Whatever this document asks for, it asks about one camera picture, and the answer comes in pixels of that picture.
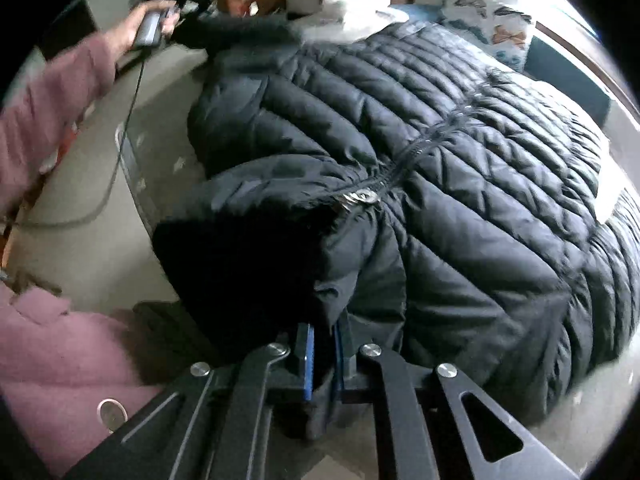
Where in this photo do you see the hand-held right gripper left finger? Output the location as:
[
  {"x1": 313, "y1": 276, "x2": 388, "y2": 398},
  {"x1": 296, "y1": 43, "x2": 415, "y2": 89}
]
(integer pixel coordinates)
[{"x1": 65, "y1": 322, "x2": 321, "y2": 480}]

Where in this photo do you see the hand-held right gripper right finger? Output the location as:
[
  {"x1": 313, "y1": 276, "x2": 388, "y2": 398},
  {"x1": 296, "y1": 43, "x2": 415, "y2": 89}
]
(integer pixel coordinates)
[{"x1": 332, "y1": 312, "x2": 581, "y2": 480}]

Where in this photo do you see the black puffer jacket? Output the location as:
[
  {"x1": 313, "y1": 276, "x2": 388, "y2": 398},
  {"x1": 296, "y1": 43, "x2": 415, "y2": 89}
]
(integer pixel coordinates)
[{"x1": 151, "y1": 12, "x2": 640, "y2": 443}]

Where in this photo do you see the person's left forearm pink sleeve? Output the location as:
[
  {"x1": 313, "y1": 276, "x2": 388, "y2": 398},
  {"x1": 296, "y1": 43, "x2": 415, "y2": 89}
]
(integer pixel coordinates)
[{"x1": 0, "y1": 35, "x2": 120, "y2": 217}]

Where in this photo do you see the person's left hand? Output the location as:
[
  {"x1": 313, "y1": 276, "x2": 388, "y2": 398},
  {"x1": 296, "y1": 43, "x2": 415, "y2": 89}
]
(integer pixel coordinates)
[{"x1": 116, "y1": 0, "x2": 182, "y2": 58}]

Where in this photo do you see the white crumpled cloth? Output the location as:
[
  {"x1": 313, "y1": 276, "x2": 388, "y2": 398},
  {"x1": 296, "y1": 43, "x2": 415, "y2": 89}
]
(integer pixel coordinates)
[{"x1": 305, "y1": 0, "x2": 401, "y2": 43}]

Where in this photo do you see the person's pink fleece top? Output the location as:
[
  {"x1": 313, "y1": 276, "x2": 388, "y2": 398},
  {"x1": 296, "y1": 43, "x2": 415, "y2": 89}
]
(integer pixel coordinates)
[{"x1": 0, "y1": 280, "x2": 168, "y2": 480}]

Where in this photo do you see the large butterfly print pillow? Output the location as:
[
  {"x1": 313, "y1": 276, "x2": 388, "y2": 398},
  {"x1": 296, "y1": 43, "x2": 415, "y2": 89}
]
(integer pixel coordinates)
[{"x1": 439, "y1": 0, "x2": 537, "y2": 75}]

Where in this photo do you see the teal bench cushion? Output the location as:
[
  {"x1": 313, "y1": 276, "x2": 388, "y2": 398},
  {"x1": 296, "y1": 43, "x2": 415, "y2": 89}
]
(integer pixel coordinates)
[{"x1": 522, "y1": 34, "x2": 615, "y2": 123}]

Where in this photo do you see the black cable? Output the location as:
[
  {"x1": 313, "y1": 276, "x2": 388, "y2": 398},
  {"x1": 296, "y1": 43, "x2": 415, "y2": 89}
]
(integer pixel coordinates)
[{"x1": 10, "y1": 49, "x2": 149, "y2": 228}]

